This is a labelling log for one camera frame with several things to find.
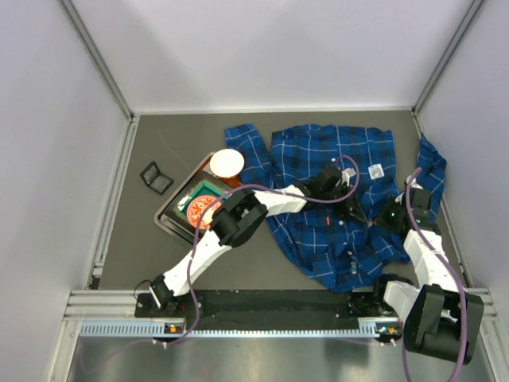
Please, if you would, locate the small black open case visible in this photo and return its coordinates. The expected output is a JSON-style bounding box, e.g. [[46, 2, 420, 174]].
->
[[140, 161, 174, 195]]

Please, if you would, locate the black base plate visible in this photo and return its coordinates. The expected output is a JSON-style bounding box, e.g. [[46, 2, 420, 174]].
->
[[134, 290, 396, 318]]

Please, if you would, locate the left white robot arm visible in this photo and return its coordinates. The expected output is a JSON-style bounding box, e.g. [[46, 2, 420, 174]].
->
[[149, 163, 360, 310]]

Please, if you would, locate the orange cup white lid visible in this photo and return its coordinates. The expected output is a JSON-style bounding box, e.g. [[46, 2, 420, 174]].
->
[[209, 149, 245, 188]]

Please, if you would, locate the grey slotted cable duct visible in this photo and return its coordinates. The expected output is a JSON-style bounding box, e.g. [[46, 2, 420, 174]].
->
[[80, 321, 396, 339]]

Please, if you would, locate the green square dish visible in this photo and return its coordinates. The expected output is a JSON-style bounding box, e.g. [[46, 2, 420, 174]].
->
[[174, 180, 227, 229]]

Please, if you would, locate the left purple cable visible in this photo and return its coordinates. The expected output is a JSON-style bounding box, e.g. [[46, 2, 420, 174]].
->
[[153, 154, 361, 347]]

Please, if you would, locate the red patterned round plate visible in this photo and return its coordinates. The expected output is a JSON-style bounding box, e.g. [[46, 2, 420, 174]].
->
[[186, 195, 221, 230]]

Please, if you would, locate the metal tray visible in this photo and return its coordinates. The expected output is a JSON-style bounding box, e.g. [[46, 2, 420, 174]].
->
[[154, 152, 242, 247]]

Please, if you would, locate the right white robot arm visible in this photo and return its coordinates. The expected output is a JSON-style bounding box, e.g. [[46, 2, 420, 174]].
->
[[377, 186, 484, 364]]

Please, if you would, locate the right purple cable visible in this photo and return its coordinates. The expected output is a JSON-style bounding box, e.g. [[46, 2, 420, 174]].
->
[[401, 166, 470, 382]]

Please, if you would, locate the blue plaid shirt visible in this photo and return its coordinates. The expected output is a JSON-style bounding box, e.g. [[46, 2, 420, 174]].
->
[[223, 123, 449, 294]]

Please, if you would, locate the purple cable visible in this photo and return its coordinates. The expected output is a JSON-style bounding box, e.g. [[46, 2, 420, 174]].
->
[[401, 166, 470, 382], [153, 154, 361, 347]]

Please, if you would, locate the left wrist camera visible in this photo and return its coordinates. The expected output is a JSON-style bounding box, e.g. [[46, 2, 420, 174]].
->
[[341, 168, 356, 187]]

